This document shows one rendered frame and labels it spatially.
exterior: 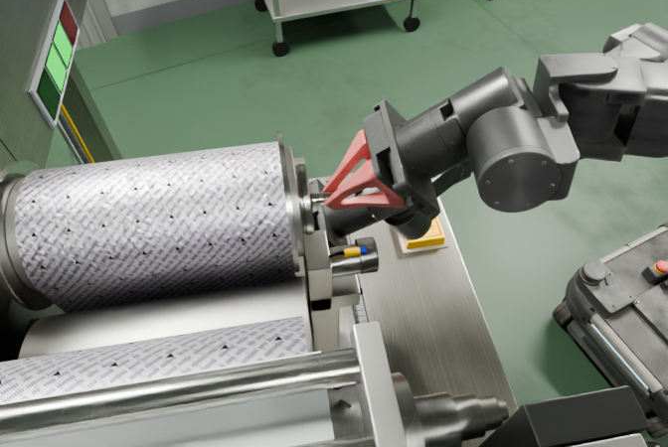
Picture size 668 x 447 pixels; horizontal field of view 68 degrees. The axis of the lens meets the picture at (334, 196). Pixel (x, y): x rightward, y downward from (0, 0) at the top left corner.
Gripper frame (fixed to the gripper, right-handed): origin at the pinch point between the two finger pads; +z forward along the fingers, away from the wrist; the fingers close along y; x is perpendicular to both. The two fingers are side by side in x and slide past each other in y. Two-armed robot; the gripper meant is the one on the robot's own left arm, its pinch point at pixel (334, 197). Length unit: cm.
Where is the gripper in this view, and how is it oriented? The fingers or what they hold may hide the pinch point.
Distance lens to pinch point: 50.0
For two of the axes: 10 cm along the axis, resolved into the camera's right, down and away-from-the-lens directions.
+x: -6.0, -3.9, -7.0
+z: -7.9, 4.3, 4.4
